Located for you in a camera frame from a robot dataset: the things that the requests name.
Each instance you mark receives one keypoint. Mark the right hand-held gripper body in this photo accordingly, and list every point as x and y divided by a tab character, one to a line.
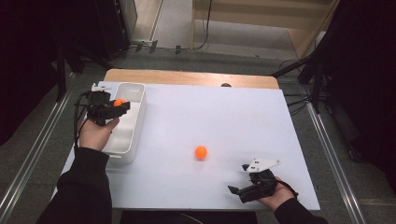
263	185

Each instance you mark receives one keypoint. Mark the metal floor rail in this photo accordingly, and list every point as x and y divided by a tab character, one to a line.
34	152
336	168

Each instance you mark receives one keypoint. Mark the black metal stand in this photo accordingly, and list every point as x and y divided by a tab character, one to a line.
60	74
316	87

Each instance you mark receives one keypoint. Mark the orange ball with black mark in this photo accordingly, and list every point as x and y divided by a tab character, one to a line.
119	102

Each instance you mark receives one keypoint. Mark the black curtain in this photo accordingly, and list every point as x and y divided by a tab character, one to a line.
28	62
364	77

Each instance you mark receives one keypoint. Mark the light wooden shelf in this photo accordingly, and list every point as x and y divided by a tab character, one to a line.
264	12

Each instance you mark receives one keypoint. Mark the white plastic bin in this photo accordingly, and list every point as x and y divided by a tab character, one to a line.
134	124

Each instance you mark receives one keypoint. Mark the plain orange ball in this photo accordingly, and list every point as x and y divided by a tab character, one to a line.
201	152

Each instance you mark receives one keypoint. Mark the small dark round object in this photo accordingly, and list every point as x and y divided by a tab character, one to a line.
225	85

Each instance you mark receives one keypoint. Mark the person's left hand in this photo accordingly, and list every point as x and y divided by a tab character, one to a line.
93	137

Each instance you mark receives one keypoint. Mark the white board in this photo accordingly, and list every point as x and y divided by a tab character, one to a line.
218	124

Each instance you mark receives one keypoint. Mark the black cabinet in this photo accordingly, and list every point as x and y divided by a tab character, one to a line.
109	28

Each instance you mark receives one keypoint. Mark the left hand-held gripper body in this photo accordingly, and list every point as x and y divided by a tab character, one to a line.
97	107

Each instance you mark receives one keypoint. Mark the person's right hand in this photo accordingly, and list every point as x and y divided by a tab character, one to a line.
278	197

